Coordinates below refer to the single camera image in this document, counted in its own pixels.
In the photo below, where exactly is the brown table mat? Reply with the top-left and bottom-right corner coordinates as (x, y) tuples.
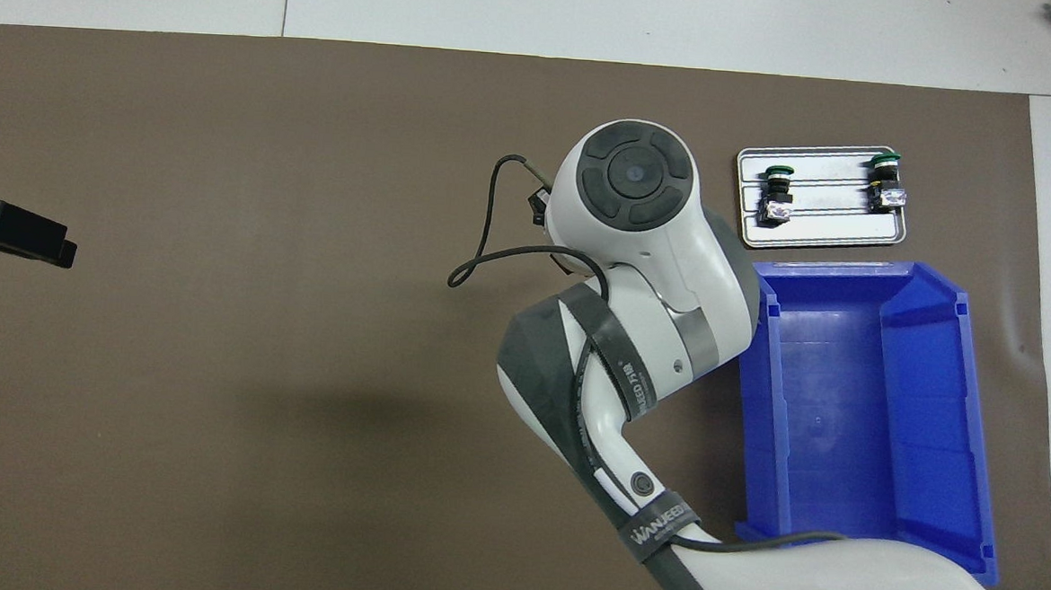
(0, 23), (1051, 590)

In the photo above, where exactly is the green push button switch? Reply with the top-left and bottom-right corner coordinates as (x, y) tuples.
(864, 151), (910, 214)
(758, 163), (797, 227)

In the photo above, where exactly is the blue plastic storage bin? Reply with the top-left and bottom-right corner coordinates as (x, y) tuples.
(727, 251), (1016, 588)

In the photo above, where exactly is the grey metal tray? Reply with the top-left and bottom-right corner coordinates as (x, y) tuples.
(731, 140), (912, 259)

